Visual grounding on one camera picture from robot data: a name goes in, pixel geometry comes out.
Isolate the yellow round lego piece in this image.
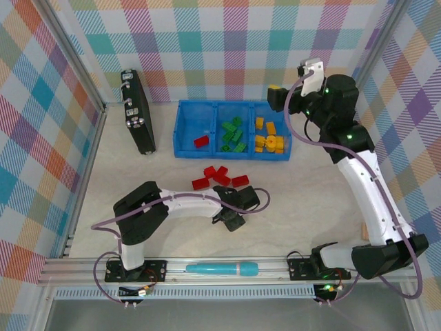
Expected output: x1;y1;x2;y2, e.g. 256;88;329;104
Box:
263;135;280;154

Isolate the teal marker pen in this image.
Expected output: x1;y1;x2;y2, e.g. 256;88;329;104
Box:
185;261;259;278

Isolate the blue three-compartment bin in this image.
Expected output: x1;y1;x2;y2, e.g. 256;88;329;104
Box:
174;99;292;162

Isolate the black briefcase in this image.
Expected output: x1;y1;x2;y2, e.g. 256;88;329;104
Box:
119;70;157;156

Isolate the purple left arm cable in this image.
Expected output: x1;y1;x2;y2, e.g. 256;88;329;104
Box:
91;188;271;306

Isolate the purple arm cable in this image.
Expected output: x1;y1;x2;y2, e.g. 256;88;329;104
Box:
284;70;424;308
91;188;271;306

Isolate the aluminium mounting rail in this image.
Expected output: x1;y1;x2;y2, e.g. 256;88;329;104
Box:
37;255;414;285

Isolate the slotted cable duct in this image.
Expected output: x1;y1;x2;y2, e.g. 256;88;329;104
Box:
54;288;316;300

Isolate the aluminium frame post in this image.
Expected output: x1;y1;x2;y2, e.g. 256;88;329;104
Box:
40;0;106;108
351;0;416;87

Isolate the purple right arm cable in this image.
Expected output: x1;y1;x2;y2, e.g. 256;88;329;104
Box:
284;70;424;308

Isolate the aluminium floor rail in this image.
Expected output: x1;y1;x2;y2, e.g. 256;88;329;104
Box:
61;103;107;258

